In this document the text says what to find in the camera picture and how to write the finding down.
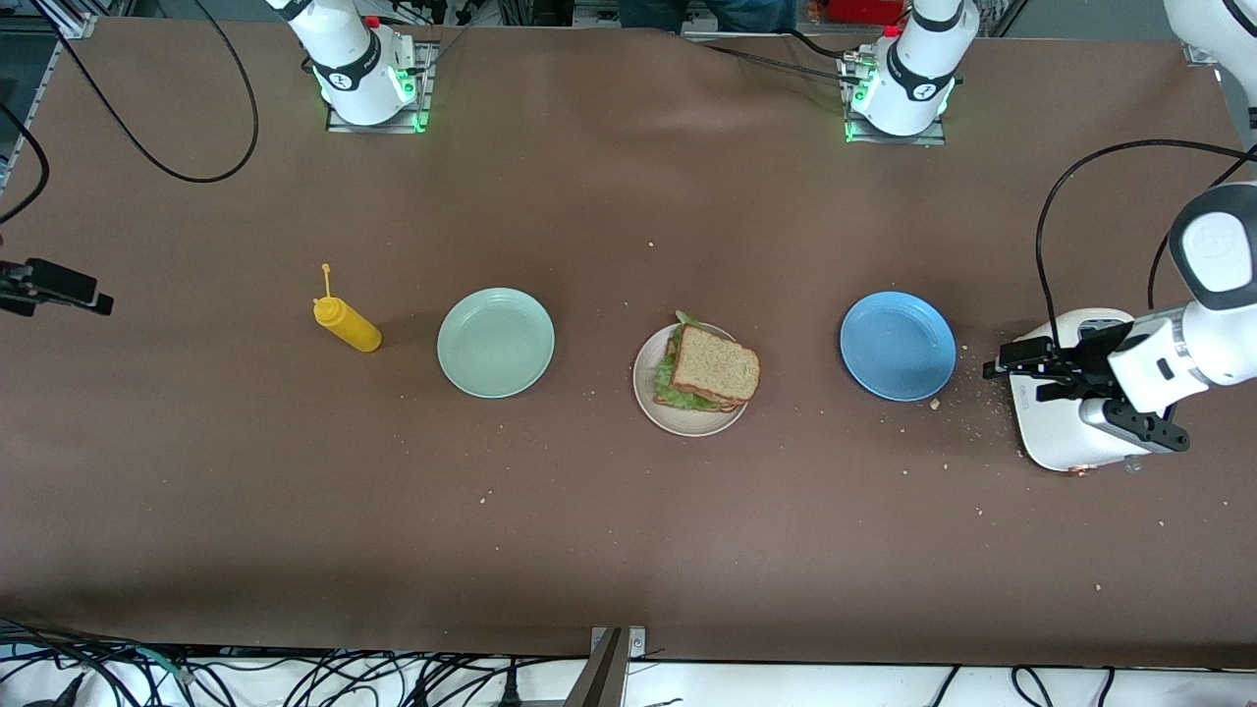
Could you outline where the beige plate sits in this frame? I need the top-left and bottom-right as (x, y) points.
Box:
(632, 322), (755, 439)

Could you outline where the grey metal strut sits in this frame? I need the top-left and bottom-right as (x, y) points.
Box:
(563, 628), (627, 707)

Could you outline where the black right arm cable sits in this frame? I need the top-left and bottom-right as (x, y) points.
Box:
(0, 0), (261, 227)

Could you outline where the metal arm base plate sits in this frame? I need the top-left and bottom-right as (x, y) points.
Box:
(326, 39), (438, 134)
(840, 49), (949, 146)

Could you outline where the green lettuce leaf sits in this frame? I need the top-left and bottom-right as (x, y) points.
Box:
(652, 310), (733, 413)

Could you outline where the yellow mustard squeeze bottle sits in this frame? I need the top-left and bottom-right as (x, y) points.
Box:
(312, 263), (382, 353)

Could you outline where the brown bread slice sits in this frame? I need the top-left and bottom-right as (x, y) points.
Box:
(671, 325), (762, 406)
(664, 329), (745, 413)

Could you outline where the black base cable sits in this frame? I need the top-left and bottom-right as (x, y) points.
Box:
(687, 27), (865, 84)

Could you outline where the silver corner bracket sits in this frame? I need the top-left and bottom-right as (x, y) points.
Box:
(589, 625), (647, 661)

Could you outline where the blue plate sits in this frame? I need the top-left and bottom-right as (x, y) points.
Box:
(839, 291), (957, 403)

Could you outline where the brown table cover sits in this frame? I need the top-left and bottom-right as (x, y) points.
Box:
(0, 18), (1257, 669)

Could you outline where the white toaster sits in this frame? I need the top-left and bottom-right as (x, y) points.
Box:
(1006, 307), (1172, 476)

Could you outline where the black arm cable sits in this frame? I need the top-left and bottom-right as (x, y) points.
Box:
(1034, 139), (1257, 366)
(0, 0), (261, 227)

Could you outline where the person in blue jeans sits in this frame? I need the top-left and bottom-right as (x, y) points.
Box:
(619, 0), (798, 34)

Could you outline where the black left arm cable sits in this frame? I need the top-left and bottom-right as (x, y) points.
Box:
(1034, 139), (1257, 366)

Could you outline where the light green plate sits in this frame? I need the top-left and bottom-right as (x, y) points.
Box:
(436, 287), (557, 400)

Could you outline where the red box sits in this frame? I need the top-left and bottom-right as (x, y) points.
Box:
(825, 0), (909, 26)

